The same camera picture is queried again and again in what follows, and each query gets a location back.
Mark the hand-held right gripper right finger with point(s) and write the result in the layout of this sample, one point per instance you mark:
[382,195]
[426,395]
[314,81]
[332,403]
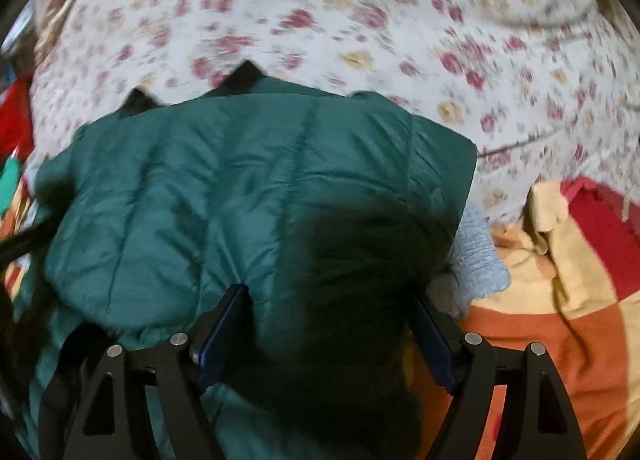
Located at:
[434,342]

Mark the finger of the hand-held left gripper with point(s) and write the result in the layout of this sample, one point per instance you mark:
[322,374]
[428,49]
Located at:
[30,240]

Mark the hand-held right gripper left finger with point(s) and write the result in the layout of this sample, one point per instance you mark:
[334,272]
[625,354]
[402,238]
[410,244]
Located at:
[220,340]

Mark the dark green puffer jacket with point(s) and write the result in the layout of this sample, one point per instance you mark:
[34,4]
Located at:
[225,190]

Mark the teal green garment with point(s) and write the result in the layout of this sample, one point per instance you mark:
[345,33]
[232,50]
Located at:
[9,183]

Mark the light blue knitted cloth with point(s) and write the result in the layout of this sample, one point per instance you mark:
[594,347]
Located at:
[475,255]

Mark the yellow and red printed blanket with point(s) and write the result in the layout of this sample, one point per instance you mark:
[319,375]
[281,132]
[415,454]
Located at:
[550,340]

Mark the red garment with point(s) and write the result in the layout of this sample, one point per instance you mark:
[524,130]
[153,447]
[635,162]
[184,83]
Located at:
[15,115]

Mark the floral bed sheet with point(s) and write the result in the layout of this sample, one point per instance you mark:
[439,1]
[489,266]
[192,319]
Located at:
[350,25]

